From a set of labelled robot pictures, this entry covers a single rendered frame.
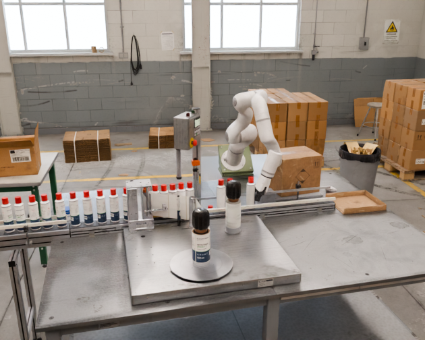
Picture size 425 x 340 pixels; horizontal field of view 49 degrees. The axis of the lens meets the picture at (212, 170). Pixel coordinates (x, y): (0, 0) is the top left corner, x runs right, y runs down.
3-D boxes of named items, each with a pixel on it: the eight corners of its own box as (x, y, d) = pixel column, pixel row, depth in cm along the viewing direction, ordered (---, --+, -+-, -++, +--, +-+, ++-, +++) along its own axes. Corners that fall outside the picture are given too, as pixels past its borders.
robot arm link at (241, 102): (248, 144, 338) (227, 148, 334) (243, 131, 344) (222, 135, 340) (261, 100, 295) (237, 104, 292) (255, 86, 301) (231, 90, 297)
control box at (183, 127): (173, 148, 274) (173, 117, 267) (185, 141, 289) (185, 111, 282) (189, 150, 270) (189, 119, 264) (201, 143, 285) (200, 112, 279)
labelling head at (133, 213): (129, 231, 262) (126, 188, 254) (127, 221, 274) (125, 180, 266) (154, 228, 265) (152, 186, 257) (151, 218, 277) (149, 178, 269)
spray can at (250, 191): (247, 209, 291) (248, 178, 284) (245, 206, 296) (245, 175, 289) (255, 208, 292) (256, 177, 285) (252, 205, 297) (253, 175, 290)
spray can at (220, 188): (217, 212, 287) (217, 181, 280) (215, 209, 291) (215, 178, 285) (225, 211, 288) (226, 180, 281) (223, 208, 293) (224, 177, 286)
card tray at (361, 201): (343, 214, 296) (344, 208, 294) (325, 199, 319) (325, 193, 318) (386, 210, 302) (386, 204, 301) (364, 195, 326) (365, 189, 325)
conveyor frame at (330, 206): (69, 237, 266) (69, 230, 265) (71, 229, 276) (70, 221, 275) (334, 210, 302) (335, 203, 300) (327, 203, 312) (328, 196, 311)
